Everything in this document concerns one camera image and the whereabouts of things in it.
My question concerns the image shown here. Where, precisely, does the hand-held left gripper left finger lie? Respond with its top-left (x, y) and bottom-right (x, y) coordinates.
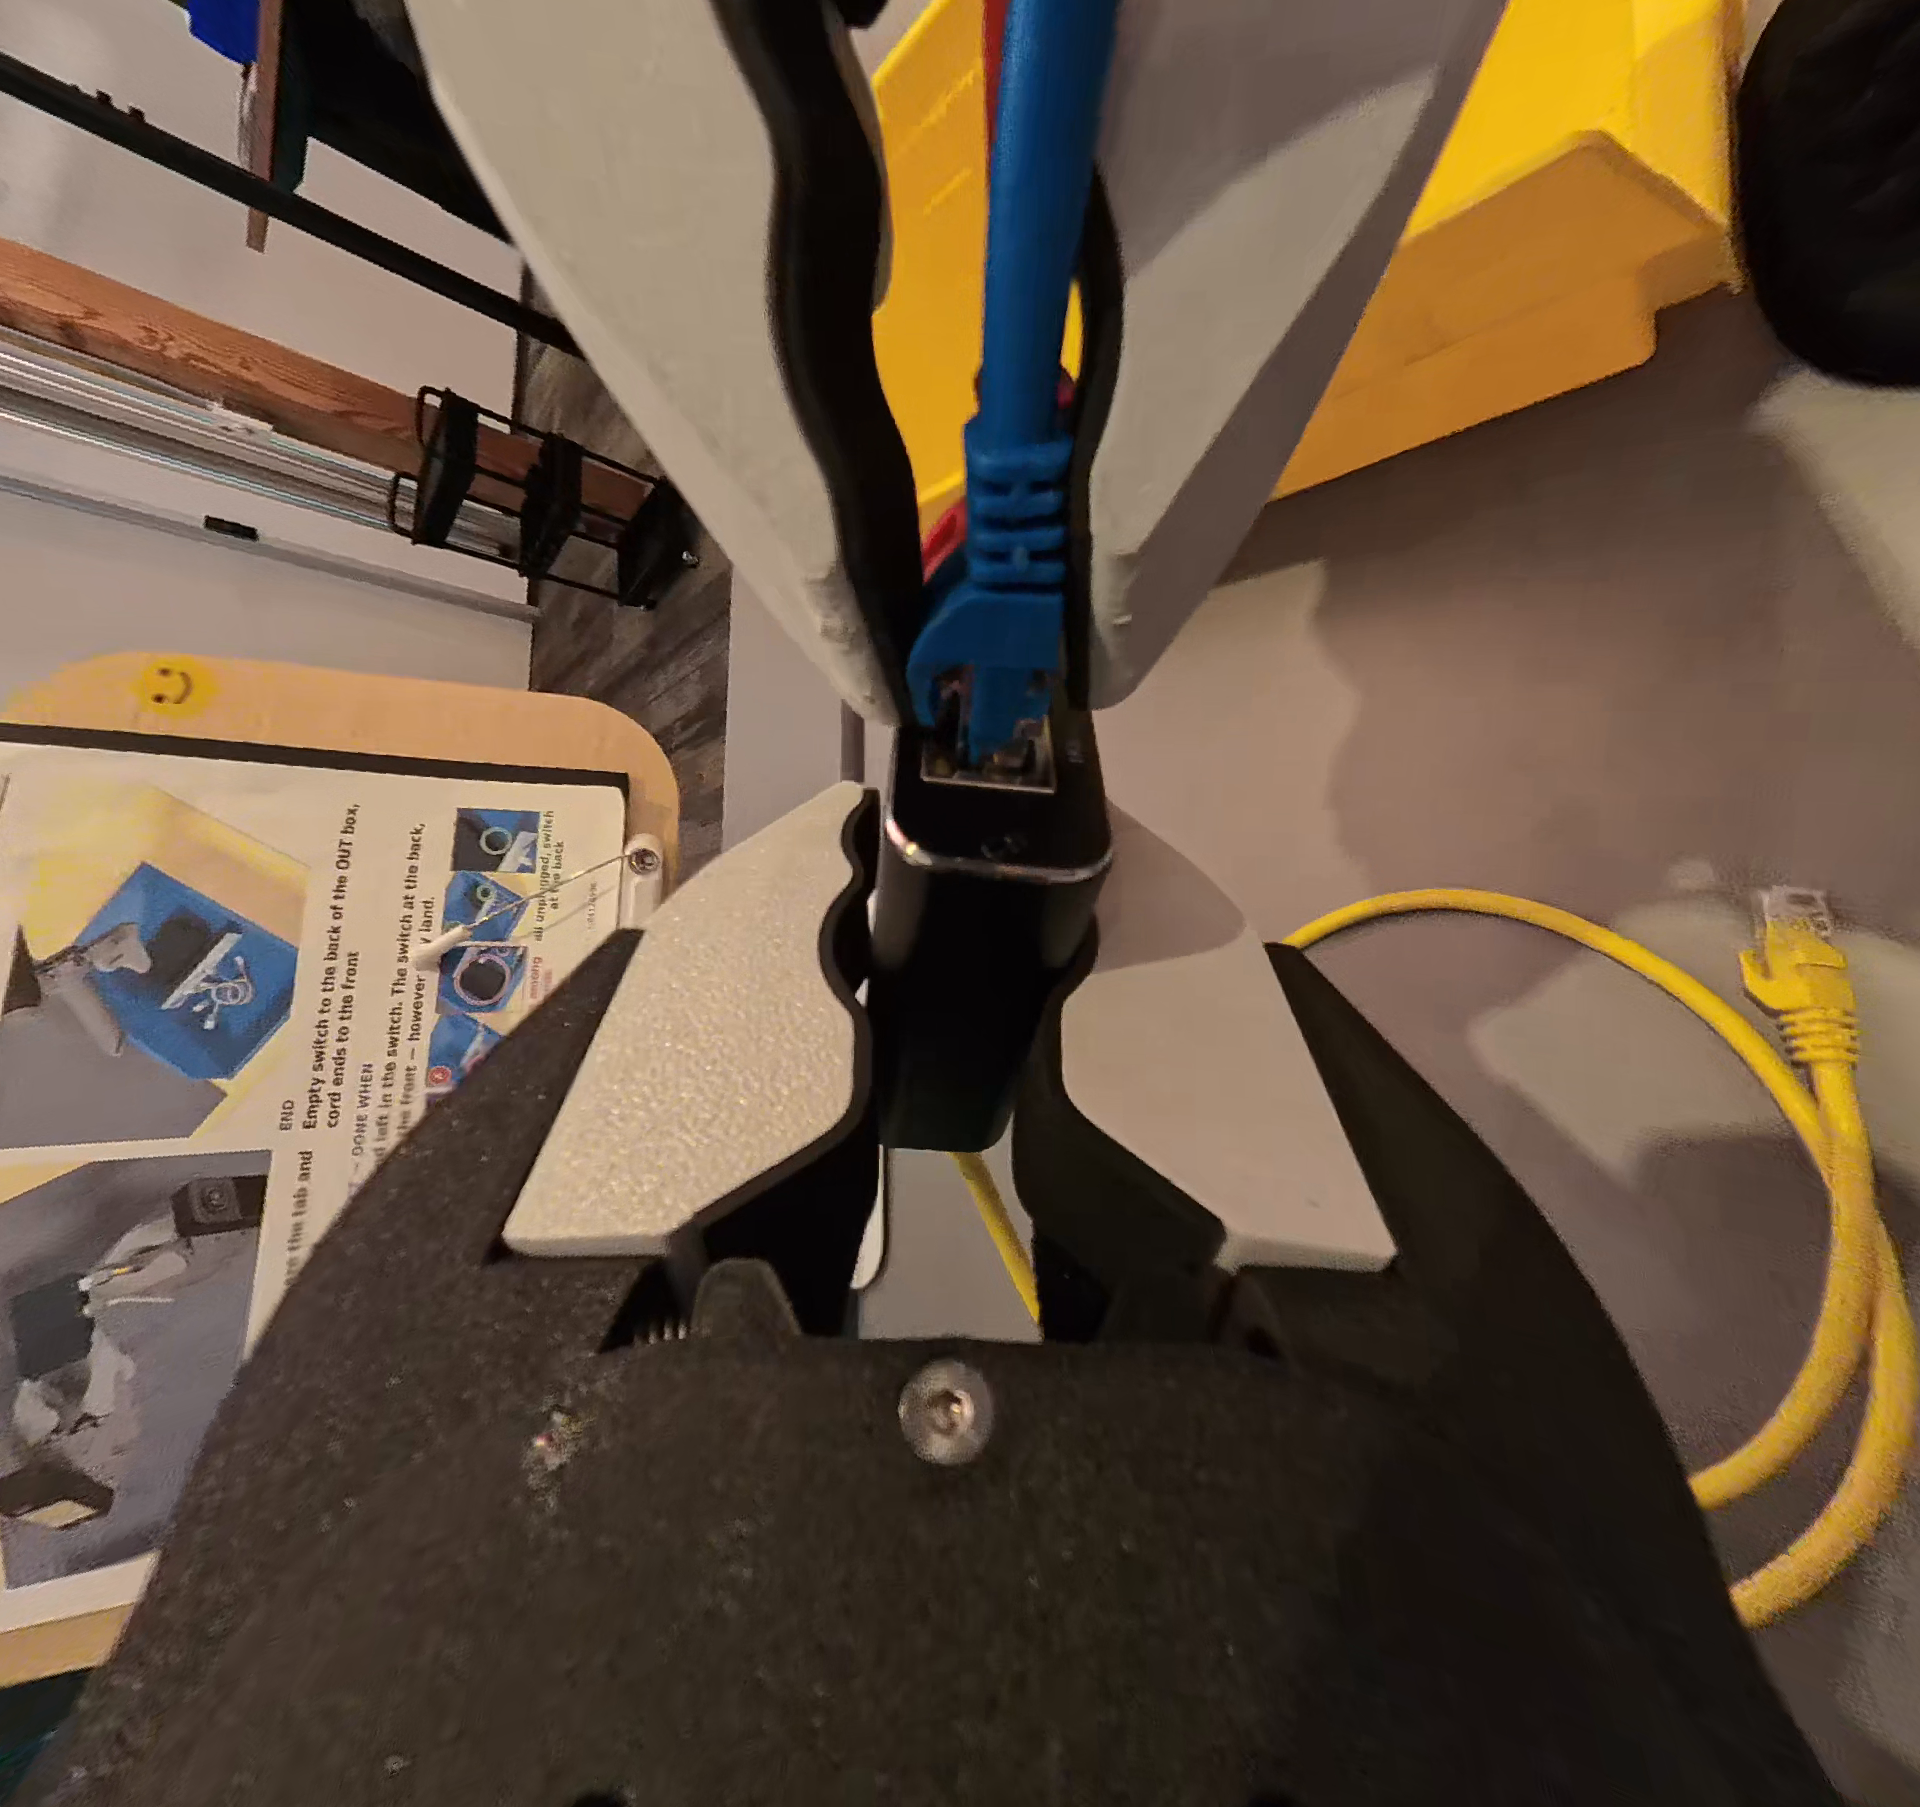
top-left (501, 781), bottom-right (883, 1261)

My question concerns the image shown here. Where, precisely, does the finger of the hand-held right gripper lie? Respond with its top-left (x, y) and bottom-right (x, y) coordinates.
top-left (1064, 0), bottom-right (1545, 715)
top-left (368, 0), bottom-right (933, 727)

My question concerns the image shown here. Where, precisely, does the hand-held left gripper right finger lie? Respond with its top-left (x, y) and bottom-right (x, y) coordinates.
top-left (1013, 817), bottom-right (1407, 1332)

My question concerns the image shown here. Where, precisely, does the blue ethernet cable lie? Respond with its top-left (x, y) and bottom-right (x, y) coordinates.
top-left (904, 0), bottom-right (1145, 771)

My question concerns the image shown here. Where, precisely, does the black network switch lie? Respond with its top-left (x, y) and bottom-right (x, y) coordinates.
top-left (875, 708), bottom-right (1119, 1151)

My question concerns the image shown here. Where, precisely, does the yellow plastic bin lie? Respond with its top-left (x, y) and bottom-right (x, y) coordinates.
top-left (869, 0), bottom-right (1749, 519)

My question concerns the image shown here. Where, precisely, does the black metal rod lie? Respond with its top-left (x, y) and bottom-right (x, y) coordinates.
top-left (0, 48), bottom-right (580, 353)

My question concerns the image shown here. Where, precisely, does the wooden beam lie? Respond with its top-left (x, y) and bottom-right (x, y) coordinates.
top-left (0, 239), bottom-right (661, 519)

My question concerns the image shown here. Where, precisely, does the black round object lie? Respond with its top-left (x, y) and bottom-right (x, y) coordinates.
top-left (1737, 0), bottom-right (1920, 391)

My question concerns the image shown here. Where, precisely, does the black wire rack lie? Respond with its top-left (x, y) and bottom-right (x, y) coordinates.
top-left (390, 387), bottom-right (699, 612)

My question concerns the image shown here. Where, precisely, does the red ethernet cable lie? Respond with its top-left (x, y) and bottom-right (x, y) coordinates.
top-left (921, 0), bottom-right (1082, 579)

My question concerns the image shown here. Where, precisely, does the aluminium rail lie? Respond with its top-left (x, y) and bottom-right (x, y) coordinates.
top-left (0, 333), bottom-right (530, 567)

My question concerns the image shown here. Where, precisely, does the yellow ethernet cable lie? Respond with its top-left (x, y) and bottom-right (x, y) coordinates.
top-left (952, 888), bottom-right (1920, 1627)

